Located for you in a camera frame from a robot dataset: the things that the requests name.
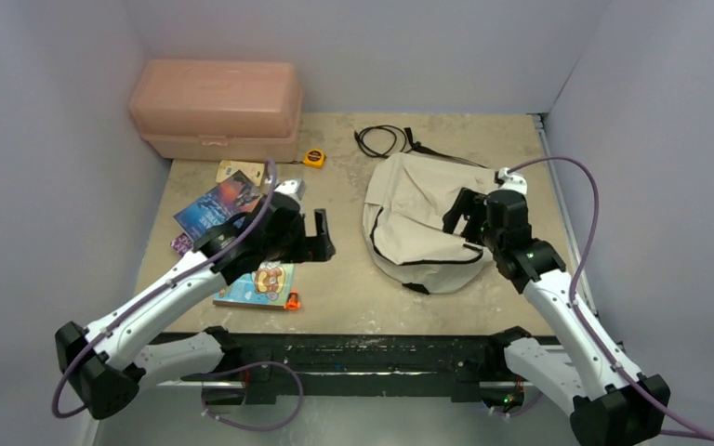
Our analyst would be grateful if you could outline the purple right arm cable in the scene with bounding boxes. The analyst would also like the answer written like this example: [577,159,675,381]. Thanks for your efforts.
[486,155,714,446]

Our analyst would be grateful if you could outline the pink plastic storage box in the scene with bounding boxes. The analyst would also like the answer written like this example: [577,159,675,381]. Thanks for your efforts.
[128,59,303,163]

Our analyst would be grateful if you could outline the yellow tape measure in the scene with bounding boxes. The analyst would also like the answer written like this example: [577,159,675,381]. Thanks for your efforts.
[302,148,326,169]

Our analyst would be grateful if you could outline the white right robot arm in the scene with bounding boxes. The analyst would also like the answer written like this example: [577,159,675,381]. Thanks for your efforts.
[443,189,670,445]

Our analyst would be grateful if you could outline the orange pencil sharpener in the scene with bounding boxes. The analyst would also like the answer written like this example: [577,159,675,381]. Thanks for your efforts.
[284,290,301,311]

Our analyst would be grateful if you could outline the beige canvas backpack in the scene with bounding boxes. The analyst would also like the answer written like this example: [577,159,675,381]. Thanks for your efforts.
[353,125,497,295]

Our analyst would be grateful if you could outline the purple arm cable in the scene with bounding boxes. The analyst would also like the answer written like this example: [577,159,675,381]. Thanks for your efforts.
[51,160,306,432]
[486,155,714,446]

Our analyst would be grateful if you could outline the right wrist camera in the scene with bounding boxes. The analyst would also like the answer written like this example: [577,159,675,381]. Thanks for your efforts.
[495,167,528,196]

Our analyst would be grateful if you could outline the cartoon bear picture book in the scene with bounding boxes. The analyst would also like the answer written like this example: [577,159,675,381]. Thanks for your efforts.
[213,261,295,309]

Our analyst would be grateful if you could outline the tan paper card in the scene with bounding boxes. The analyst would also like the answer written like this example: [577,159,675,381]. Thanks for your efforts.
[216,160,265,186]

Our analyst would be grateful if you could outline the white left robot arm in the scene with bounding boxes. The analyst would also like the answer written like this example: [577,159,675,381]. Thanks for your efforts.
[51,190,336,420]

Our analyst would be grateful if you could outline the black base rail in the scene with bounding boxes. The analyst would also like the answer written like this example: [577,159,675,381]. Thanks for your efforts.
[179,327,529,405]

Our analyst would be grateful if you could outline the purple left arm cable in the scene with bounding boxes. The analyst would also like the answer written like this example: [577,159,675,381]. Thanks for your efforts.
[51,160,306,432]

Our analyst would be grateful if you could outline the purple paperback book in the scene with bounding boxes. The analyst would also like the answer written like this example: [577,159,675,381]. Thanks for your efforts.
[170,233,193,256]

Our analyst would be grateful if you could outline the blue Jane Eyre book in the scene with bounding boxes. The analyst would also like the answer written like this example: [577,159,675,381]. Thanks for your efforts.
[174,172,262,240]

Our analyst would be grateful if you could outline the black coiled cable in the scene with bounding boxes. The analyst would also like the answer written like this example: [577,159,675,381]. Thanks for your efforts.
[353,125,417,160]

